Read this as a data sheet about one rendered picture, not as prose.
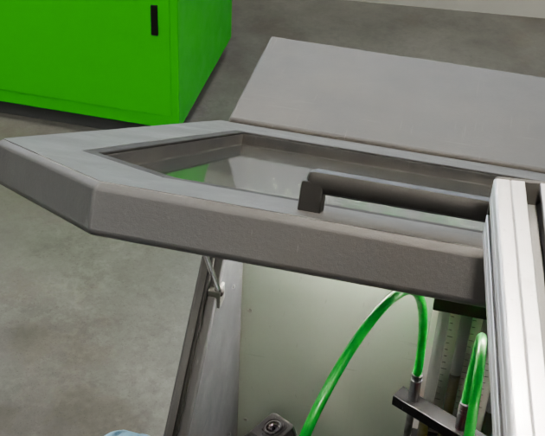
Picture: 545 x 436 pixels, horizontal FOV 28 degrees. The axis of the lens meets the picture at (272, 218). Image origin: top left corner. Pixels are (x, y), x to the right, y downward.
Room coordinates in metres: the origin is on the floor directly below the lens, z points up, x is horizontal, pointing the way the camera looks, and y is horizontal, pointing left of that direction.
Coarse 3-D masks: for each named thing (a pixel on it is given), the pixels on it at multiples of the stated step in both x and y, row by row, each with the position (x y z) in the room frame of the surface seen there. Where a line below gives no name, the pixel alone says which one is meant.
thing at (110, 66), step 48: (0, 0) 3.69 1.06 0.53; (48, 0) 3.65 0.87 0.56; (96, 0) 3.61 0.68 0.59; (144, 0) 3.58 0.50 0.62; (192, 0) 3.74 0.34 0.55; (0, 48) 3.69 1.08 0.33; (48, 48) 3.65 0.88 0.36; (96, 48) 3.62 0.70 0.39; (144, 48) 3.58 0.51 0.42; (192, 48) 3.74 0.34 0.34; (0, 96) 3.70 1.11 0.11; (48, 96) 3.66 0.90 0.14; (96, 96) 3.62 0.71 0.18; (144, 96) 3.58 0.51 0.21; (192, 96) 3.74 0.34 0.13
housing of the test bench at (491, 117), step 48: (288, 48) 1.64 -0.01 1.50; (336, 48) 1.65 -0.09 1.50; (240, 96) 1.48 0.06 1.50; (288, 96) 1.49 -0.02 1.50; (336, 96) 1.49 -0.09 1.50; (384, 96) 1.50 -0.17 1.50; (432, 96) 1.51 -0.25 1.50; (480, 96) 1.52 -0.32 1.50; (528, 96) 1.53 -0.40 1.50; (384, 144) 1.37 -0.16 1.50; (432, 144) 1.37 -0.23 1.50; (480, 144) 1.38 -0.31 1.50; (528, 144) 1.38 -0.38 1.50
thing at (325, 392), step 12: (384, 300) 1.10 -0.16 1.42; (396, 300) 1.11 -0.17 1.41; (420, 300) 1.18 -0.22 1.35; (372, 312) 1.07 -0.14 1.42; (384, 312) 1.08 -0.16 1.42; (420, 312) 1.20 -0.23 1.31; (372, 324) 1.06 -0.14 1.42; (420, 324) 1.21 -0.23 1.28; (360, 336) 1.04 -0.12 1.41; (420, 336) 1.21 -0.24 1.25; (348, 348) 1.02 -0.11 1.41; (420, 348) 1.22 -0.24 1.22; (348, 360) 1.01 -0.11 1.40; (420, 360) 1.22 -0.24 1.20; (336, 372) 0.99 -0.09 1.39; (420, 372) 1.22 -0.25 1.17; (324, 384) 0.98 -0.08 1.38; (336, 384) 0.98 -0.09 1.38; (324, 396) 0.97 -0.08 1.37; (312, 408) 0.96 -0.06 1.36; (312, 420) 0.95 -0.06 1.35; (300, 432) 0.94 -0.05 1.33
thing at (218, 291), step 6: (204, 258) 1.17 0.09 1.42; (210, 264) 1.18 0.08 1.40; (210, 270) 1.19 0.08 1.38; (210, 276) 1.20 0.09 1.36; (216, 282) 1.21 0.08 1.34; (222, 282) 1.24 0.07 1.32; (210, 288) 1.23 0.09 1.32; (216, 288) 1.21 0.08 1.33; (222, 288) 1.23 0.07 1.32; (210, 294) 1.22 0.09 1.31; (216, 294) 1.22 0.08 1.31; (222, 294) 1.22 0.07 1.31; (222, 300) 1.23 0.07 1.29
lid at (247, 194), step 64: (128, 128) 1.03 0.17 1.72; (192, 128) 1.17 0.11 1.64; (256, 128) 1.36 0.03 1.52; (64, 192) 0.62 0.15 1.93; (128, 192) 0.58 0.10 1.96; (192, 192) 0.60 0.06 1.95; (256, 192) 0.65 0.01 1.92; (320, 192) 0.59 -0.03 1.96; (384, 192) 0.59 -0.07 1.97; (448, 192) 0.59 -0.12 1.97; (256, 256) 0.55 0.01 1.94; (320, 256) 0.54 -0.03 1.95; (384, 256) 0.54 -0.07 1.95; (448, 256) 0.53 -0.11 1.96
